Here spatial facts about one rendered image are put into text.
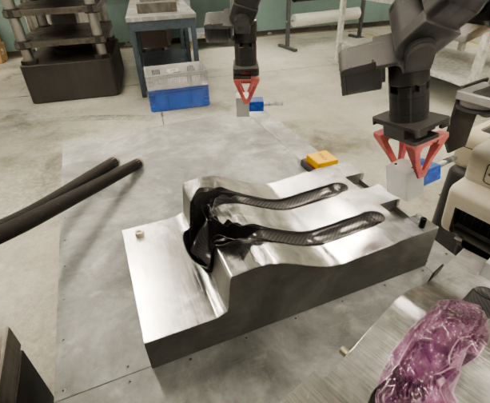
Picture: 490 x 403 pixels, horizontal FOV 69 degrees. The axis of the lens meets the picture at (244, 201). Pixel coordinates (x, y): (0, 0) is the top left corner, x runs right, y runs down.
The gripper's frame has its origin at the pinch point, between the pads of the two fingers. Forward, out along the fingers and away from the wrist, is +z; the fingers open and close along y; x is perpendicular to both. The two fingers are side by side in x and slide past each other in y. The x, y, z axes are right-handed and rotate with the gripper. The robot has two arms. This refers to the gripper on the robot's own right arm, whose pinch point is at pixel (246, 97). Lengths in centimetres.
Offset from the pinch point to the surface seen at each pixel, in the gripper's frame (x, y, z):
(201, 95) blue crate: -39, -262, 85
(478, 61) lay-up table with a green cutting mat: 197, -207, 45
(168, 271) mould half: -14, 56, 9
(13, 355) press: -40, 63, 20
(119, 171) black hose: -32.0, 20.4, 10.6
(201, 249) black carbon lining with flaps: -9, 52, 8
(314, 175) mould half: 13.5, 32.4, 6.1
